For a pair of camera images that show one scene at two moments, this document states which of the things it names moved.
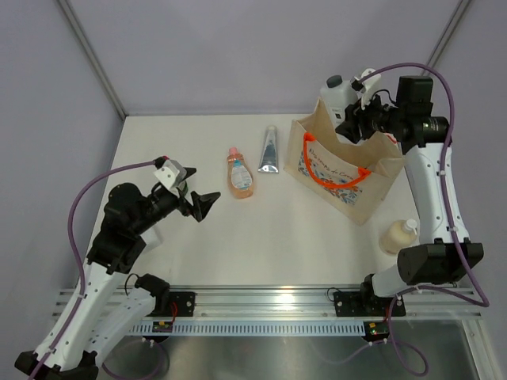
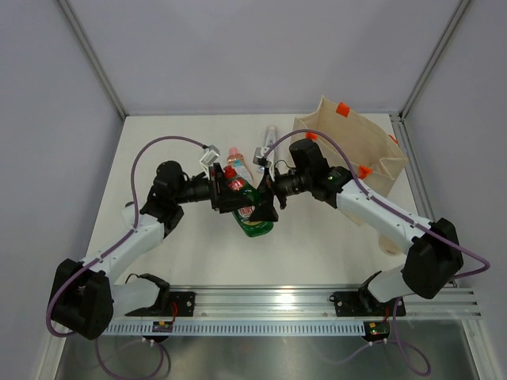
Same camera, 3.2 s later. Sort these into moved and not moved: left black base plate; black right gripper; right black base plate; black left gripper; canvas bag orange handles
Moved: black left gripper; black right gripper
Not moved: canvas bag orange handles; left black base plate; right black base plate
